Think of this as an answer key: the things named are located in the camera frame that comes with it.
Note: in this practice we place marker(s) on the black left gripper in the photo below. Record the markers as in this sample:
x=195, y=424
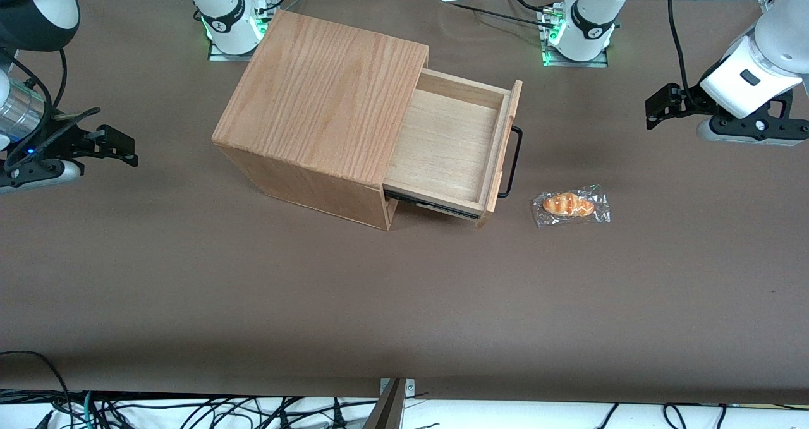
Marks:
x=688, y=96

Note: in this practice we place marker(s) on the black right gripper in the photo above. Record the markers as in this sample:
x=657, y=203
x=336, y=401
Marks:
x=62, y=139

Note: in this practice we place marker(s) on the wooden drawer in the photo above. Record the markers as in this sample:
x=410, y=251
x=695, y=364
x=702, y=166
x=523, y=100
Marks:
x=442, y=145

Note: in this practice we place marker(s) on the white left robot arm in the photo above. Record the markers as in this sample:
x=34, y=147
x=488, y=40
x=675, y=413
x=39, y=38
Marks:
x=752, y=69

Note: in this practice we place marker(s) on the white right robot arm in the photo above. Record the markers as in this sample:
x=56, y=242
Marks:
x=221, y=6

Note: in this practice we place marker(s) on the plastic-wrapped bread roll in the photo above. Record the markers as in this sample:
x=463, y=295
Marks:
x=569, y=205

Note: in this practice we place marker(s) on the oak wooden cabinet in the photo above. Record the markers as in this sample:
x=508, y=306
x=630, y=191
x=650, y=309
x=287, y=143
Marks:
x=322, y=100

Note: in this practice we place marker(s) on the brown table cover sheet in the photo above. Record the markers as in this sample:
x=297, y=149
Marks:
x=404, y=302

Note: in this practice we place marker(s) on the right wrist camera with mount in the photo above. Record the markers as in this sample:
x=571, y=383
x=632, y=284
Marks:
x=44, y=175

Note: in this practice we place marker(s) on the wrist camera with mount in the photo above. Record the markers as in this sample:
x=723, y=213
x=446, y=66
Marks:
x=739, y=127
x=44, y=175

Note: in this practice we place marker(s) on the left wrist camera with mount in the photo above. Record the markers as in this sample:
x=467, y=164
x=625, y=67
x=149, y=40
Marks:
x=739, y=127

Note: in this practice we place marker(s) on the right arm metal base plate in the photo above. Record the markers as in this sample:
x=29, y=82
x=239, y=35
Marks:
x=221, y=56

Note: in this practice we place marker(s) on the aluminium corner post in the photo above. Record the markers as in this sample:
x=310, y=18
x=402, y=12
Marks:
x=766, y=4

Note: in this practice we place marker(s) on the brown wedge post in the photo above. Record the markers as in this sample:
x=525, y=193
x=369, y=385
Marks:
x=385, y=410

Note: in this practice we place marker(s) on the silver metal bracket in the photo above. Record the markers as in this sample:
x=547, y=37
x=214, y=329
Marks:
x=409, y=388

